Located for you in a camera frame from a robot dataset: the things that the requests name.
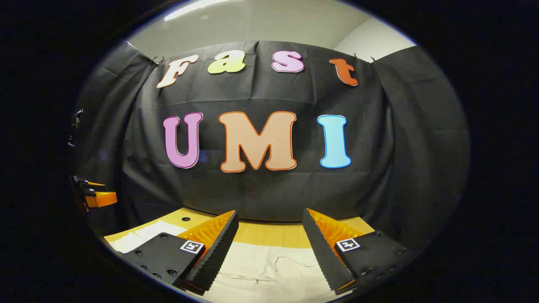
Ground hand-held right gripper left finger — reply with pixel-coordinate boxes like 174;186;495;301
121;210;239;296

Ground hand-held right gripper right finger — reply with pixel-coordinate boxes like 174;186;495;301
302;207;417;296

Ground white jeans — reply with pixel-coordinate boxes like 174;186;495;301
109;221;342;303

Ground dark metal stand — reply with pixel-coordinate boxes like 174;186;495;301
67;108;85;149

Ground black backdrop cloth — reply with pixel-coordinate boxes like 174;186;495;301
69;40;470;253

